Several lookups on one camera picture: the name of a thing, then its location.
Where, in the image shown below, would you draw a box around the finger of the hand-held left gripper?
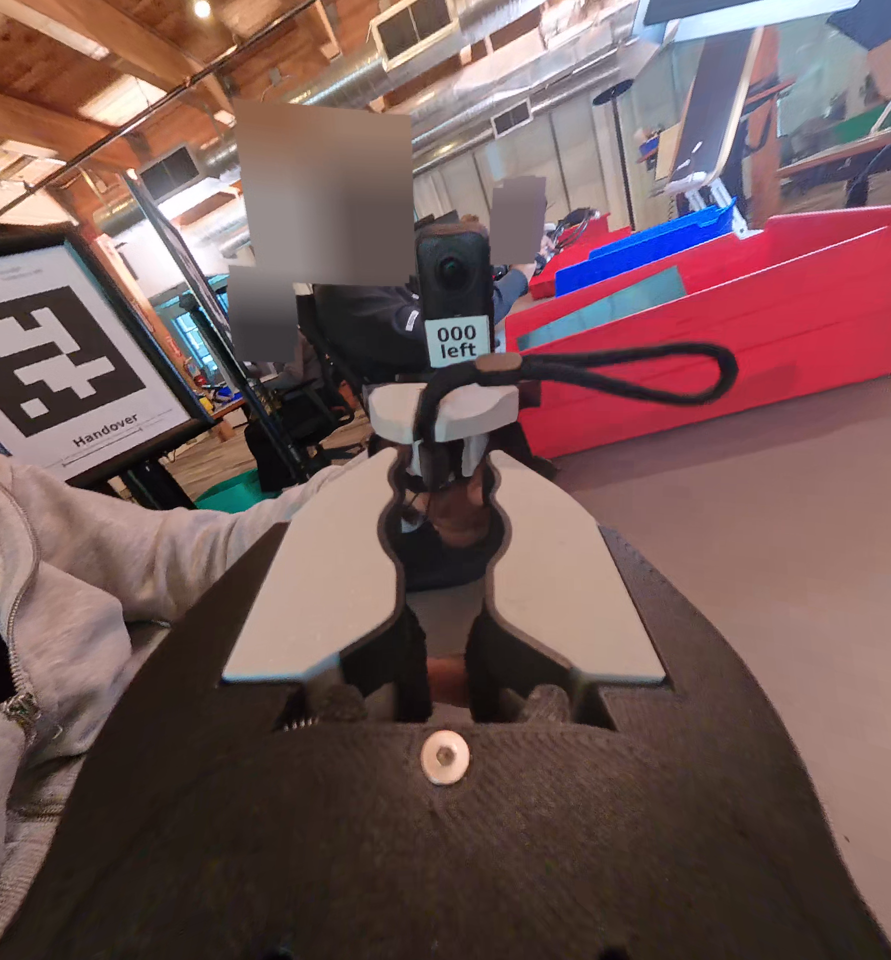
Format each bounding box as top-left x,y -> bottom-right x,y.
438,382 -> 523,481
365,382 -> 432,481

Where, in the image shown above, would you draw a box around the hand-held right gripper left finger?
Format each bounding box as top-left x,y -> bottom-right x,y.
220,450 -> 405,685

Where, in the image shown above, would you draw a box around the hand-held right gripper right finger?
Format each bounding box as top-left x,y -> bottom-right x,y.
483,448 -> 672,687

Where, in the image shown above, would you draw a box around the black cable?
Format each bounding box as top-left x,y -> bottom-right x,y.
414,341 -> 739,490

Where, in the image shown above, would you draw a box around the person's left forearm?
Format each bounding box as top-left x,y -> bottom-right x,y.
115,453 -> 375,624

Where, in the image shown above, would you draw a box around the person's left hand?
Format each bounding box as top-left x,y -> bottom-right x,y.
404,461 -> 495,552

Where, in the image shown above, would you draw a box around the person's right hand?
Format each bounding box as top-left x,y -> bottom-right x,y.
426,657 -> 471,706

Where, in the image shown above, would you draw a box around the black office chair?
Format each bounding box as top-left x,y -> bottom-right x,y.
246,371 -> 366,490

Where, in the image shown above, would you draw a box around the distant red bin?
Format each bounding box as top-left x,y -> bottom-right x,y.
528,211 -> 634,301

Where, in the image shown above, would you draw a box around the green bag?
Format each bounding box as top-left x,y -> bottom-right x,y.
196,471 -> 264,516

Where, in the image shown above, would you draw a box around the dark blue bin stack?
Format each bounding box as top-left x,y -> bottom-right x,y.
554,196 -> 739,298

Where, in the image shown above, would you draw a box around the red plastic bin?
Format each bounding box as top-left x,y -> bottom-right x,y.
505,202 -> 891,354
516,240 -> 891,460

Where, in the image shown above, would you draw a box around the black tripod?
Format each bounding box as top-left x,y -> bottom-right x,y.
123,168 -> 313,489

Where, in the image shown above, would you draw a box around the black pole with disc top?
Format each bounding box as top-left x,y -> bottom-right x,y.
594,78 -> 636,235

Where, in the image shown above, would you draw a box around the person's grey hoodie torso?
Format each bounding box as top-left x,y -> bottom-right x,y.
0,450 -> 180,942

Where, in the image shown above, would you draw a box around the tan slanted boards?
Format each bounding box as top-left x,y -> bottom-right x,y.
654,123 -> 687,183

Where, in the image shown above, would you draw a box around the framed black white marker poster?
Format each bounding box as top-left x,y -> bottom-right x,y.
0,225 -> 216,489

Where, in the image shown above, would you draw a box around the glowing light panel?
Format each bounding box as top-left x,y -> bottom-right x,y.
633,0 -> 859,43

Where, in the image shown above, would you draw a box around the wooden workbench green boards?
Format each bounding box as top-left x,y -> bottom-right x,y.
777,90 -> 891,190

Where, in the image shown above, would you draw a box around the white stand frame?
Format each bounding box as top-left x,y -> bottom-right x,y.
681,180 -> 751,241

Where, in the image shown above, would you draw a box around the black tilted board white frame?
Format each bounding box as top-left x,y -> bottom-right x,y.
663,26 -> 766,198

